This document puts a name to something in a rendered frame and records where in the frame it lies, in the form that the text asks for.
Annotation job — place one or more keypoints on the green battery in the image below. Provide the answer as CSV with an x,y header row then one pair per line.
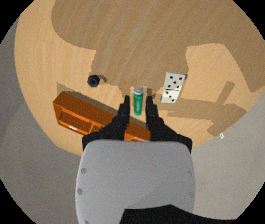
x,y
138,101

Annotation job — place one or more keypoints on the orange rack of bins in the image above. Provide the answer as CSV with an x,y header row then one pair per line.
x,y
81,125

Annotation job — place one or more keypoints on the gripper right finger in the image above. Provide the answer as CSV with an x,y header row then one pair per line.
x,y
160,131

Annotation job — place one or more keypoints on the white domino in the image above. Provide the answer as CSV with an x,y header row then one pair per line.
x,y
172,86

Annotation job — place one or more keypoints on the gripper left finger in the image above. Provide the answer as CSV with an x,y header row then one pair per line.
x,y
113,130

